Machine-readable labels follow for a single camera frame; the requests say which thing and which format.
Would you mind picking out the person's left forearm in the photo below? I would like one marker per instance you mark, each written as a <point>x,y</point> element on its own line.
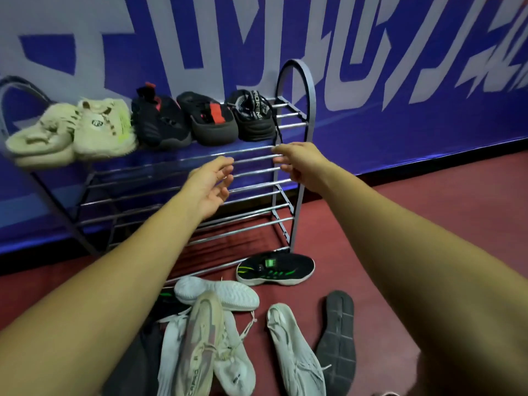
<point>82,317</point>

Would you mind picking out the person's right forearm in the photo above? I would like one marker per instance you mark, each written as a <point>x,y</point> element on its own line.
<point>445,292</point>

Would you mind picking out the white knit sneaker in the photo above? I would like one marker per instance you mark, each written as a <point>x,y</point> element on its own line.
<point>171,354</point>
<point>293,354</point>

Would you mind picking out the black shoe orange marks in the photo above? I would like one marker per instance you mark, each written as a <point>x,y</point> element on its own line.
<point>128,375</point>

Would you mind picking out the person's left hand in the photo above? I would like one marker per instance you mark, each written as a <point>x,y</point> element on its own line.
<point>206,187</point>

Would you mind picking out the grey white sneaker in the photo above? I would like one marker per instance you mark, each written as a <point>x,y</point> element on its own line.
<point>235,367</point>
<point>218,294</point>

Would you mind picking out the black green sneaker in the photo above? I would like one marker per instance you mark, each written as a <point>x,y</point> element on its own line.
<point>280,268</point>
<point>167,298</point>

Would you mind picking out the blue printed wall banner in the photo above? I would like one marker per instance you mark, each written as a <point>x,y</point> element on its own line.
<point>392,119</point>

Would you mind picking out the person's right hand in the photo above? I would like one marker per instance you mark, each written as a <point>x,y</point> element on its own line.
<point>305,166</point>

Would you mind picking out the black orange sneaker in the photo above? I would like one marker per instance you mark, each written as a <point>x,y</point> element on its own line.
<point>336,346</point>

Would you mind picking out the tan chunky sneaker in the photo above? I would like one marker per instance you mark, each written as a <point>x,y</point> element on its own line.
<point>198,346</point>

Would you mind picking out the grey metal shoe rack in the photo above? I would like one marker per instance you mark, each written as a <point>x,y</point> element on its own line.
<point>300,202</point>

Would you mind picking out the beige knit sneaker plain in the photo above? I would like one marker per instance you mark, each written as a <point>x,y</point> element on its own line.
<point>41,140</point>

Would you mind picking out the beige sneaker green stripe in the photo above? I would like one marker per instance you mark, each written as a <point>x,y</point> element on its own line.
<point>103,136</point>

